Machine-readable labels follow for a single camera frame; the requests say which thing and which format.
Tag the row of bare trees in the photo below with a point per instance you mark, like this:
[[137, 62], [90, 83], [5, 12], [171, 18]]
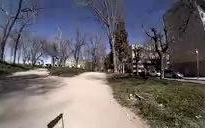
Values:
[[33, 50]]

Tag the parked car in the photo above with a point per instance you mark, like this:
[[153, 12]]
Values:
[[153, 73], [174, 74]]

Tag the robot's own part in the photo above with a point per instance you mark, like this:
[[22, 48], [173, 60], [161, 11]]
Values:
[[55, 121]]

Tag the grass patch between paths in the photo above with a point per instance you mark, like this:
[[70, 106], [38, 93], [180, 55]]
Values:
[[66, 71]]

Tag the tall bare tree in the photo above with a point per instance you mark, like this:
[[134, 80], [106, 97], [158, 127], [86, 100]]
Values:
[[112, 50]]

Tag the lamp pole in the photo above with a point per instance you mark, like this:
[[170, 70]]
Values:
[[197, 65]]

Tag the large dark building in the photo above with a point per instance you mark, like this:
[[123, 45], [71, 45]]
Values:
[[190, 43]]

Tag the dark evergreen tree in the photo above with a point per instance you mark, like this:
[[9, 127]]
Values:
[[122, 46]]

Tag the grass bank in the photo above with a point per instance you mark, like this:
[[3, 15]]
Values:
[[0, 67]]

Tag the pale dirt path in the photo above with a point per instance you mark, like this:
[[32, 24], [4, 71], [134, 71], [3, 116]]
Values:
[[85, 98]]

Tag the grass verge with litter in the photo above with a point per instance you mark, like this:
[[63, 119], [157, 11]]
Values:
[[171, 100]]

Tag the grey road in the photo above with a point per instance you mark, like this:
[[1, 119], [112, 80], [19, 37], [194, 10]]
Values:
[[198, 80]]

